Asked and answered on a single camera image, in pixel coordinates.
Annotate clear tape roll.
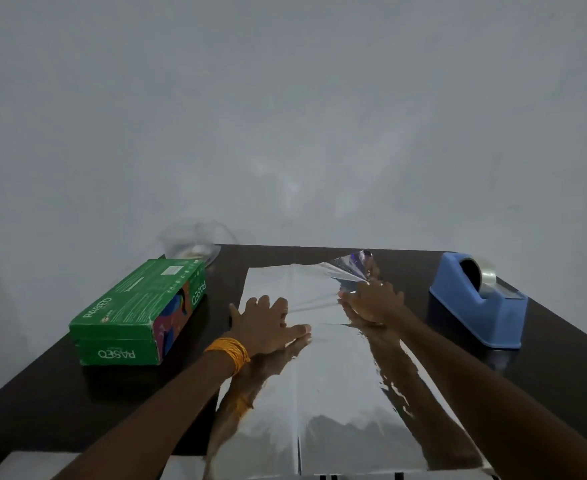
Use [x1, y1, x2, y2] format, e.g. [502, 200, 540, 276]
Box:
[459, 258, 498, 298]

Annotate person's right hand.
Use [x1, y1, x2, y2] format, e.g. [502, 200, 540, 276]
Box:
[337, 279, 406, 326]

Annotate person's left hand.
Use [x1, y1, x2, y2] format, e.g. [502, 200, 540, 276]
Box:
[227, 295, 313, 360]

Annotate orange thread bracelet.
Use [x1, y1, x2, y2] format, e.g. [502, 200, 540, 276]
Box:
[204, 337, 251, 377]

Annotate person's right forearm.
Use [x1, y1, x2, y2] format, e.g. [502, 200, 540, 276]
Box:
[380, 306, 587, 480]

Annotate silver foil wrapping sheet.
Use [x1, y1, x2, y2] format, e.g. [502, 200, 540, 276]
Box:
[203, 250, 495, 478]

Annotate blue tape dispenser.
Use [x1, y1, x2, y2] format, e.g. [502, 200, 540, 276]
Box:
[429, 252, 529, 350]

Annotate green tissue box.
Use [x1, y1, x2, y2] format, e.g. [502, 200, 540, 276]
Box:
[69, 258, 207, 367]

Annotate person's left forearm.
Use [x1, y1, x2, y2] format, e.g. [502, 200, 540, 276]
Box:
[52, 351, 236, 480]

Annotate white panel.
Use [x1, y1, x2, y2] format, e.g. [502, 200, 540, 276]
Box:
[0, 450, 207, 480]

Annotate clear glass bowl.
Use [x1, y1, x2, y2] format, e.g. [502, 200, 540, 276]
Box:
[159, 219, 223, 268]

